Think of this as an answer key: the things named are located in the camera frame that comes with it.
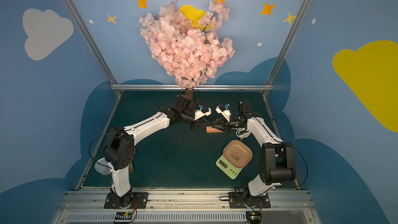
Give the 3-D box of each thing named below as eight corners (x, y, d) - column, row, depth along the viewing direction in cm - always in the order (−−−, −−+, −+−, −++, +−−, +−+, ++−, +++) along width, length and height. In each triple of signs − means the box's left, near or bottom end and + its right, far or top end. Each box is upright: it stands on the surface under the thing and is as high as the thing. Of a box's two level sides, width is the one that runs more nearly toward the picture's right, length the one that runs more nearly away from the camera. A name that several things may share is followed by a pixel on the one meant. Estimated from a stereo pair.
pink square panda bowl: (224, 168, 84) (225, 166, 81) (222, 143, 94) (222, 140, 90) (253, 168, 84) (255, 166, 81) (248, 143, 94) (249, 140, 91)
